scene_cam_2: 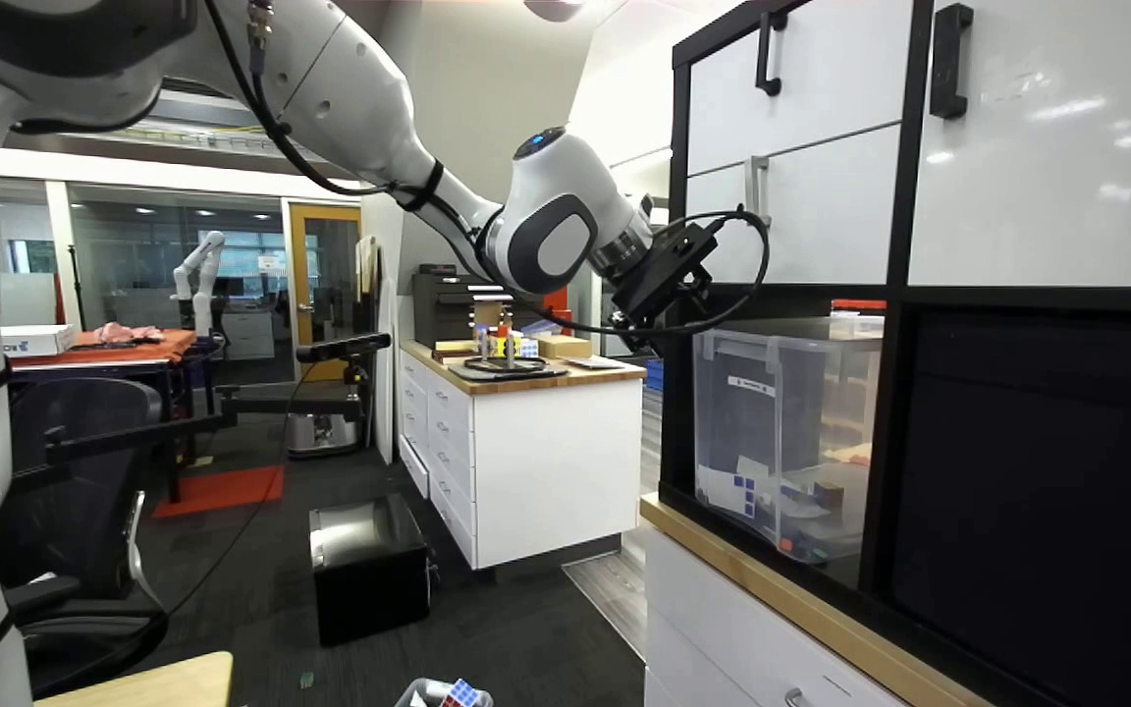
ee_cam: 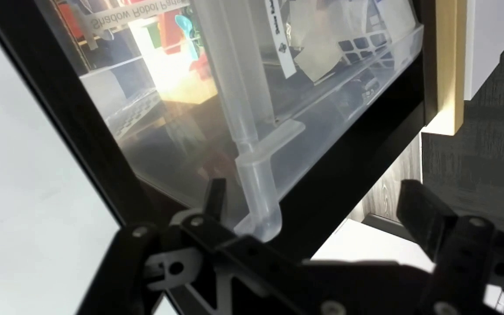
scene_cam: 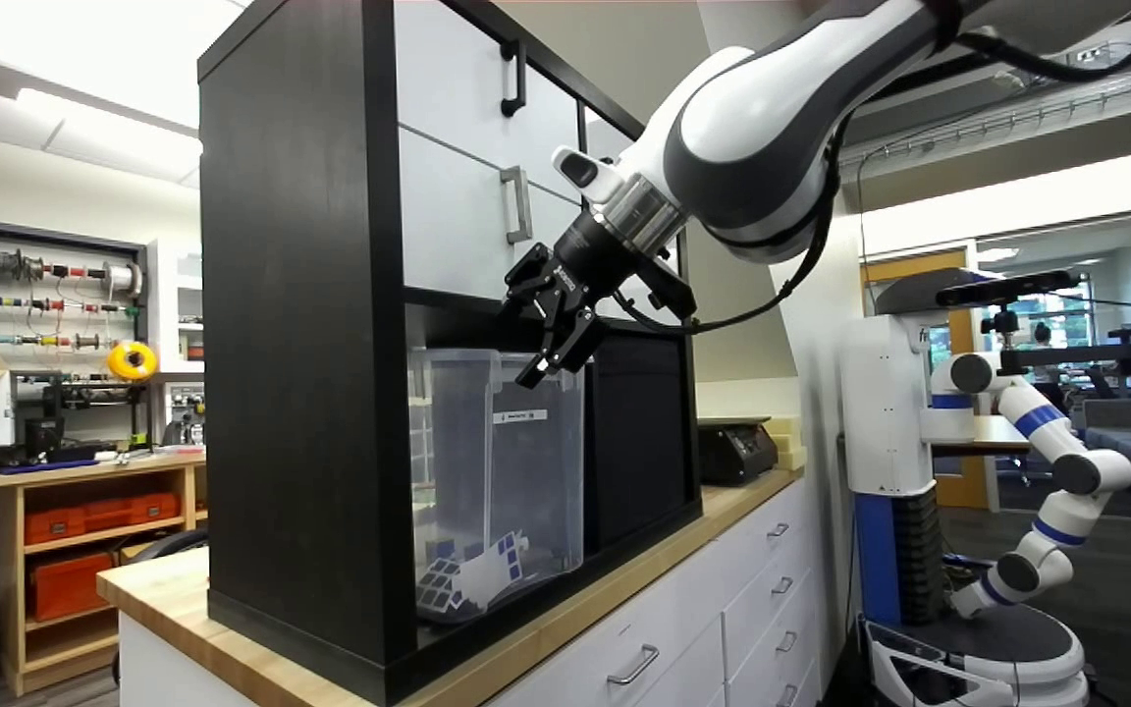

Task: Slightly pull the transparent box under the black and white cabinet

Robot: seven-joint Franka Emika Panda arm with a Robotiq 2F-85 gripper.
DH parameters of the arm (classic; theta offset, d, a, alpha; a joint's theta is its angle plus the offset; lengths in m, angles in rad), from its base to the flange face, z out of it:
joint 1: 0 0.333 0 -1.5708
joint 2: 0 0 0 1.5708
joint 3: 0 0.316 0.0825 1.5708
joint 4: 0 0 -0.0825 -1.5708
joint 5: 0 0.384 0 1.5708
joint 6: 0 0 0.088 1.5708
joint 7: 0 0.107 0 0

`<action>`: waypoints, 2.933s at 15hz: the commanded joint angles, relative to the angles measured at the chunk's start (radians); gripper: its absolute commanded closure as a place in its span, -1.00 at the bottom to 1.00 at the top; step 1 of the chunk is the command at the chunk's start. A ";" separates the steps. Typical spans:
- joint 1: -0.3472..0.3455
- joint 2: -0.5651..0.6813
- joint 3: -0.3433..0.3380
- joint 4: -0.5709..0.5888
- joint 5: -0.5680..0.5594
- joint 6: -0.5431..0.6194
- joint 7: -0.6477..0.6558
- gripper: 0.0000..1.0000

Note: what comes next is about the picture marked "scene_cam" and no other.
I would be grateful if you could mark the transparent plastic storage box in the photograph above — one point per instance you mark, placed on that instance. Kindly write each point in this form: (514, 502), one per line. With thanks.
(502, 495)

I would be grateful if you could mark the grey wall parts rack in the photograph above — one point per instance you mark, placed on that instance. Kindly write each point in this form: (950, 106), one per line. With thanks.
(59, 279)

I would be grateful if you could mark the white blue puzzle cube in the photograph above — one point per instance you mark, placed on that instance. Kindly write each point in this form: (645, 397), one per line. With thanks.
(502, 558)
(444, 589)

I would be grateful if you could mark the small orange storage bin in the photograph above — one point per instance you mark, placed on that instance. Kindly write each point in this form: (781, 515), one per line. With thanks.
(107, 511)
(58, 525)
(156, 506)

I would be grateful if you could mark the black 3D printer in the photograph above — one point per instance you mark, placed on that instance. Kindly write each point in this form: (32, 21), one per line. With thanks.
(54, 421)

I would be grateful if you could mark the large orange storage bin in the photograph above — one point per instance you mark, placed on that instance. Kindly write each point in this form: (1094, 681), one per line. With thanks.
(70, 585)

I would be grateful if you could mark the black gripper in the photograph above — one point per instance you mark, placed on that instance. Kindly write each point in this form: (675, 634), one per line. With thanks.
(604, 261)

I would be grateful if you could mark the black countertop device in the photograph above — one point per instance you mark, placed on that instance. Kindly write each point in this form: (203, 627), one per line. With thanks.
(734, 453)

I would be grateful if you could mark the white blue mobile robot arm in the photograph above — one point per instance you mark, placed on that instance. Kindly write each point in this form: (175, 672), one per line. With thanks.
(1052, 525)

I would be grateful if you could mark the white blue mobile robot body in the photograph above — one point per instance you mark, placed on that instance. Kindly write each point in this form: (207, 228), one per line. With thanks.
(885, 435)

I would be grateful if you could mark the wooden workbench with shelves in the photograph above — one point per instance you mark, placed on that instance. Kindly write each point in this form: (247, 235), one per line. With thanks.
(10, 574)

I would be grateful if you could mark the yellow filament spool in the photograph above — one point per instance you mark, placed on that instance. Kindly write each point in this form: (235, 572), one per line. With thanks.
(131, 363)

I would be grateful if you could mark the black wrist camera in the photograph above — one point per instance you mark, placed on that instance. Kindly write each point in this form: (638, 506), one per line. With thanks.
(666, 286)

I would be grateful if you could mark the black white cube cabinet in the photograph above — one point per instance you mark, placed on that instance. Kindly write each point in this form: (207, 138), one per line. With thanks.
(291, 328)

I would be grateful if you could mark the white base cabinet with drawers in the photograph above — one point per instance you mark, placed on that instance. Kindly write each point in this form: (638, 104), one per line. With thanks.
(698, 629)

